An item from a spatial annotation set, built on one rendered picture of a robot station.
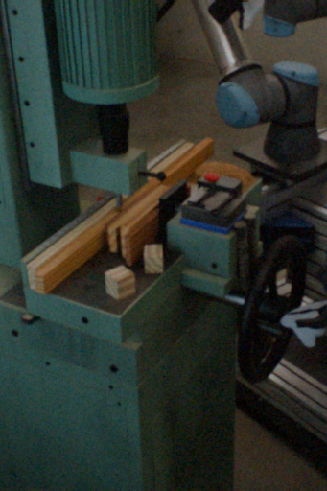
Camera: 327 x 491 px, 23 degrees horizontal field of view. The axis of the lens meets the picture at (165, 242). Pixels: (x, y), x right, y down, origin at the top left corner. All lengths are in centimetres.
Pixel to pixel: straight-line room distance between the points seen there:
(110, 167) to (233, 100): 53
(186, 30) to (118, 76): 403
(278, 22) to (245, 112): 24
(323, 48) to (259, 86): 300
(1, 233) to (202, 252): 44
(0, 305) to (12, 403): 26
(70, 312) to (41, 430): 41
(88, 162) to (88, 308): 31
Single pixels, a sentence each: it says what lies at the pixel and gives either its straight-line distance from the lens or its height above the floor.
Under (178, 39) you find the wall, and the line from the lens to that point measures 547.
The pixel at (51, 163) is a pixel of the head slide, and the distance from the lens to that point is 155.
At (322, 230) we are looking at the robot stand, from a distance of 206.
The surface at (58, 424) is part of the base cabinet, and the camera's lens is 171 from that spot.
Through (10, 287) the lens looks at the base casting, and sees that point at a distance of 165.
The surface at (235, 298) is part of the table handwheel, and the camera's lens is 153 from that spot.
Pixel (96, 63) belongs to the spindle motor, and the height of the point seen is 127.
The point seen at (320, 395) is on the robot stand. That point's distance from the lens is 222.
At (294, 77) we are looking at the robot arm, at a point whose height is 104.
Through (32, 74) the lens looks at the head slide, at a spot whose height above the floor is 123.
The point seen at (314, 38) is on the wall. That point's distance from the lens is 496.
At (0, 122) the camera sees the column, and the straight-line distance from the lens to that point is 154.
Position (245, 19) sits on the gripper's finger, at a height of 128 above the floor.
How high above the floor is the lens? 170
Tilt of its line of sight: 31 degrees down
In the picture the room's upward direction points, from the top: 2 degrees counter-clockwise
